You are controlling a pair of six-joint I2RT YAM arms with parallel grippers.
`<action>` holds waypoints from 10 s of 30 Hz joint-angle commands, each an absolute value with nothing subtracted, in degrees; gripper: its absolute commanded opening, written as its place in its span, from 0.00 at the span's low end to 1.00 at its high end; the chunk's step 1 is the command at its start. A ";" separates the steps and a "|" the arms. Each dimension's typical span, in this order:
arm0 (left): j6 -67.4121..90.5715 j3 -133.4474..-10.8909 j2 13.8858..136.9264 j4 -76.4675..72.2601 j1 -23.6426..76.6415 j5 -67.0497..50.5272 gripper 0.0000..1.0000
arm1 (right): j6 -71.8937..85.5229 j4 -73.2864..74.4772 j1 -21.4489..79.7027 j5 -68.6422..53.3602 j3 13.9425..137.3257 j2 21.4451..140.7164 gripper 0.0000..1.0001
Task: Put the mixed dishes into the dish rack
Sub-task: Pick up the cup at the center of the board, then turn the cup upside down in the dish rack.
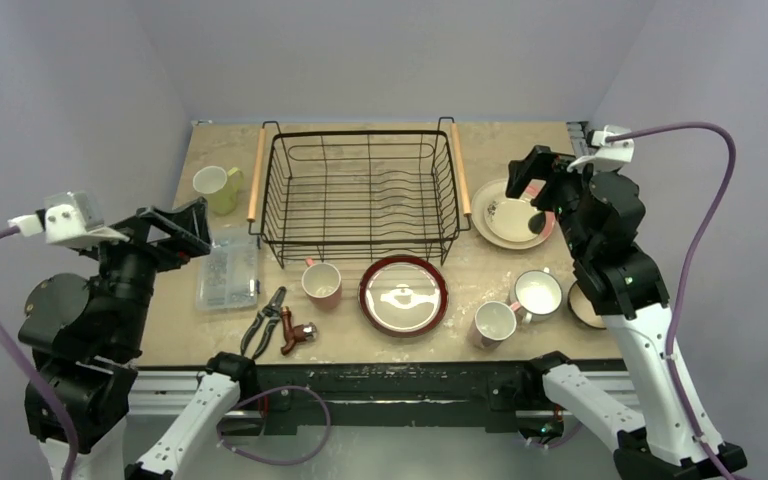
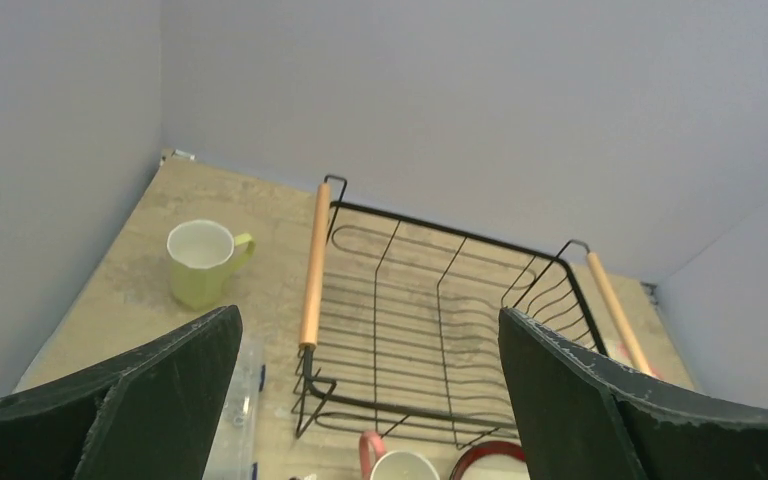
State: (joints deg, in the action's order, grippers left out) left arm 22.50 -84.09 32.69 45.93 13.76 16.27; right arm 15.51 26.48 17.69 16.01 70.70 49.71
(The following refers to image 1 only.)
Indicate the clear plastic screw box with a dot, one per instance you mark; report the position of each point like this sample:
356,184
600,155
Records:
228,276

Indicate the black spoon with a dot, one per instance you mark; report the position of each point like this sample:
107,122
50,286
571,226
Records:
537,222

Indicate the black base frame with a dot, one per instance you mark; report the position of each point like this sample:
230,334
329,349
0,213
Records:
495,396

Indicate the dark ceramic bowl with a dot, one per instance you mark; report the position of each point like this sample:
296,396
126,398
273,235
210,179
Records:
582,308

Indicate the white enamel mug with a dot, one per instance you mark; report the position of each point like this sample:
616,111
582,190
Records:
535,296

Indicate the brown handled tool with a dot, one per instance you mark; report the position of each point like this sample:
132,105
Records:
295,335

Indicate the green mug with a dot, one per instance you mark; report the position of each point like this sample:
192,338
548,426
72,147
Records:
220,187

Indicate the cream floral small plate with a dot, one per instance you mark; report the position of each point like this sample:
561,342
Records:
508,219

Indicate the pink rimmed large plate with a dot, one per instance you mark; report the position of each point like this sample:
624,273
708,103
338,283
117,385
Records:
496,188

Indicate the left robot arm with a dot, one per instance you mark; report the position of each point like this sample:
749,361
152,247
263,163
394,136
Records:
84,333

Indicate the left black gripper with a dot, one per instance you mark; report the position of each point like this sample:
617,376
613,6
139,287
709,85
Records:
186,224

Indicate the light pink mug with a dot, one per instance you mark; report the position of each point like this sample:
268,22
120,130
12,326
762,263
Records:
493,323

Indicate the black wire dish rack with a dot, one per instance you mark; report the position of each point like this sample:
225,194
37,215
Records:
359,193

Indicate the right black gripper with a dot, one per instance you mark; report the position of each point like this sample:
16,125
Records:
549,182

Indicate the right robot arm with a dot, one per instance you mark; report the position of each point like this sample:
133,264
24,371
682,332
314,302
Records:
669,436

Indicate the red rimmed plate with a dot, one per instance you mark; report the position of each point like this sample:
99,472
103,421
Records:
403,296

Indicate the black pliers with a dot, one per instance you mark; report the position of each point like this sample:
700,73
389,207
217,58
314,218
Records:
265,322

